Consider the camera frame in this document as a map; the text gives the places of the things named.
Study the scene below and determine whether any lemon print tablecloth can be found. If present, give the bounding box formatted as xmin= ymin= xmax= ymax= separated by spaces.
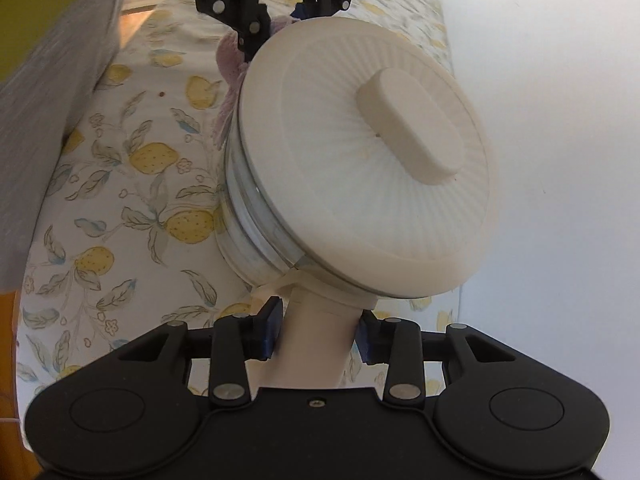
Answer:
xmin=14 ymin=0 xmax=462 ymax=403

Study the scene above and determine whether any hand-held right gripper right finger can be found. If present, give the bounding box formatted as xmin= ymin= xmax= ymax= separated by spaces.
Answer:
xmin=357 ymin=310 xmax=519 ymax=404

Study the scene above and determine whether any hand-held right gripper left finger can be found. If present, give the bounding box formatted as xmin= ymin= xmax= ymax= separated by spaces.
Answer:
xmin=117 ymin=296 xmax=284 ymax=407

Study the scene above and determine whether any yellow-green board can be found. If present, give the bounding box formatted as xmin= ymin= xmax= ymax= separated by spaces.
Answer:
xmin=0 ymin=0 xmax=109 ymax=84

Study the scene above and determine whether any glass kettle with cream lid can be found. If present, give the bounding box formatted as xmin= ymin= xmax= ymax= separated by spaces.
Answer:
xmin=220 ymin=16 xmax=500 ymax=392

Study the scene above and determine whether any grey fabric cushion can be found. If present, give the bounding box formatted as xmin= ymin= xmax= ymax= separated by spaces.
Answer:
xmin=0 ymin=0 xmax=132 ymax=287

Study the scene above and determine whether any pink and grey dishcloth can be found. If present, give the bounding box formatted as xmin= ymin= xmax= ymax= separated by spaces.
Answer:
xmin=214 ymin=14 xmax=302 ymax=147

